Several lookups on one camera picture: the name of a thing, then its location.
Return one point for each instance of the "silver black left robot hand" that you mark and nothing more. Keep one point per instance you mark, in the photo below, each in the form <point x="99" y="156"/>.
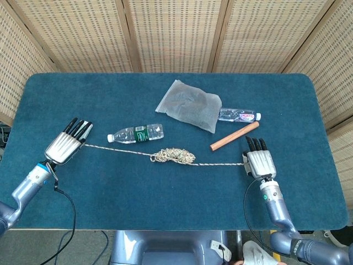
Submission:
<point x="62" y="149"/>

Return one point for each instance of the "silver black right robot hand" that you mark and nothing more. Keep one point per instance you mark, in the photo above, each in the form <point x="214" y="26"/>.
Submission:
<point x="260" y="163"/>

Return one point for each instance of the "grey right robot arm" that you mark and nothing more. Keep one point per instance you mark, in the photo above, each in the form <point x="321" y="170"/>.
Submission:
<point x="275" y="204"/>

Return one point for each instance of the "round wooden rod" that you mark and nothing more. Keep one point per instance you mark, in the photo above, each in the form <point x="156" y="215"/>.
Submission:
<point x="234" y="136"/>

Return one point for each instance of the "red blue label water bottle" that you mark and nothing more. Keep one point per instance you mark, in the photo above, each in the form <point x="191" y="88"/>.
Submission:
<point x="240" y="116"/>

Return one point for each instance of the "green label water bottle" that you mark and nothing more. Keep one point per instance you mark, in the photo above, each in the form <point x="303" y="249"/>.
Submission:
<point x="138" y="133"/>

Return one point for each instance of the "translucent bag of dark grains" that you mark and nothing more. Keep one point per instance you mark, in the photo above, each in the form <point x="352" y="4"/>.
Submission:
<point x="190" y="106"/>

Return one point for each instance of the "teal table cloth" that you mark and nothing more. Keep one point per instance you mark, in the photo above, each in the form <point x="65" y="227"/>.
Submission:
<point x="165" y="193"/>

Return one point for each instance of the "grey blue robot torso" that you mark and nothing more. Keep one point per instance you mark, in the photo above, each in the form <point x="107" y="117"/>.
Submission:
<point x="165" y="248"/>

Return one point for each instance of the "woven wood-framed folding screen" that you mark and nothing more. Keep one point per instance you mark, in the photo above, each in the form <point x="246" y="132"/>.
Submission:
<point x="176" y="33"/>

